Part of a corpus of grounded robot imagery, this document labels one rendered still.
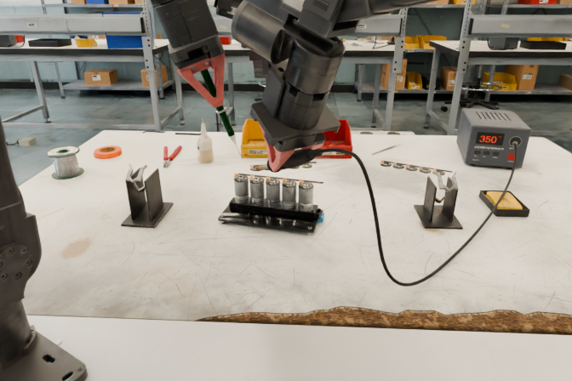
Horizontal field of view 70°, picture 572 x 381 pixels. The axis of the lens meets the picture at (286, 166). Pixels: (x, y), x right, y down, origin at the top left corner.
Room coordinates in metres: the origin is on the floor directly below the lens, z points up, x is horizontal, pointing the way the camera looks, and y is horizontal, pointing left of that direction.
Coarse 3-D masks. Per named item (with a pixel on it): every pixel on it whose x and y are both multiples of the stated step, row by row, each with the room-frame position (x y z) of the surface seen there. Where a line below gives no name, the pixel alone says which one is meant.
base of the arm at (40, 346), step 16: (16, 304) 0.32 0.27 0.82; (0, 320) 0.30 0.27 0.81; (16, 320) 0.31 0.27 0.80; (0, 336) 0.29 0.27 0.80; (16, 336) 0.30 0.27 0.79; (32, 336) 0.32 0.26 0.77; (0, 352) 0.29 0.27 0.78; (16, 352) 0.30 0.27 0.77; (32, 352) 0.31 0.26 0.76; (48, 352) 0.31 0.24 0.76; (64, 352) 0.31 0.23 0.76; (0, 368) 0.28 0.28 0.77; (16, 368) 0.29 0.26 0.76; (32, 368) 0.29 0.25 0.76; (48, 368) 0.29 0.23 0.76; (64, 368) 0.29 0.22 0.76; (80, 368) 0.29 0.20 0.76
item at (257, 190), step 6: (258, 180) 0.62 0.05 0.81; (252, 186) 0.61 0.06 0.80; (258, 186) 0.61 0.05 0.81; (264, 186) 0.62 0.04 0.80; (252, 192) 0.61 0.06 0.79; (258, 192) 0.61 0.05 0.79; (264, 192) 0.62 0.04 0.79; (252, 198) 0.61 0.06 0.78; (258, 198) 0.61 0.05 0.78; (264, 198) 0.62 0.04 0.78; (252, 204) 0.61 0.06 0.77; (258, 204) 0.61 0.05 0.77
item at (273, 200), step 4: (268, 188) 0.60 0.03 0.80; (272, 188) 0.60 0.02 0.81; (276, 188) 0.60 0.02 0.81; (268, 192) 0.60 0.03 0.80; (272, 192) 0.60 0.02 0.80; (276, 192) 0.60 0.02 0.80; (268, 196) 0.60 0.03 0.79; (272, 196) 0.60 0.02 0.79; (276, 196) 0.60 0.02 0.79; (268, 200) 0.60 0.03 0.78; (272, 200) 0.60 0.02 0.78; (276, 200) 0.60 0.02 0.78; (280, 200) 0.61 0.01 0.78; (268, 204) 0.60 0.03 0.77; (272, 204) 0.60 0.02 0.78; (276, 204) 0.60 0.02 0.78; (280, 204) 0.61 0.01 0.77
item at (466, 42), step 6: (462, 42) 2.85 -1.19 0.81; (468, 42) 2.85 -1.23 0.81; (456, 48) 2.94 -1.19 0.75; (462, 48) 2.85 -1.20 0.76; (468, 48) 2.85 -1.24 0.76; (462, 54) 2.85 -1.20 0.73; (468, 54) 2.84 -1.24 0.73; (462, 60) 2.85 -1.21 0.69; (462, 66) 2.85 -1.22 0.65; (456, 72) 2.85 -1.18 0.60; (462, 72) 2.85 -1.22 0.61
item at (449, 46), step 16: (464, 16) 2.88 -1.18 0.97; (480, 16) 2.86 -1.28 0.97; (496, 16) 2.85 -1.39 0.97; (512, 16) 2.85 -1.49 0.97; (528, 16) 2.84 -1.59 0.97; (544, 16) 2.84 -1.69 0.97; (560, 16) 2.83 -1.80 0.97; (464, 32) 2.86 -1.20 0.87; (448, 48) 3.05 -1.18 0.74; (480, 48) 2.97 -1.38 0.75; (496, 48) 2.97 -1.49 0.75; (432, 64) 3.50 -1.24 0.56; (480, 64) 2.88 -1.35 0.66; (496, 64) 2.88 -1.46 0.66; (512, 64) 2.87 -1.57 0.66; (528, 64) 2.86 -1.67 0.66; (544, 64) 2.86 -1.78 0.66; (560, 64) 2.85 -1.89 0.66; (432, 80) 3.48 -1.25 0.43; (432, 96) 3.48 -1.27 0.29; (432, 112) 3.38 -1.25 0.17; (448, 128) 2.91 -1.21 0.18
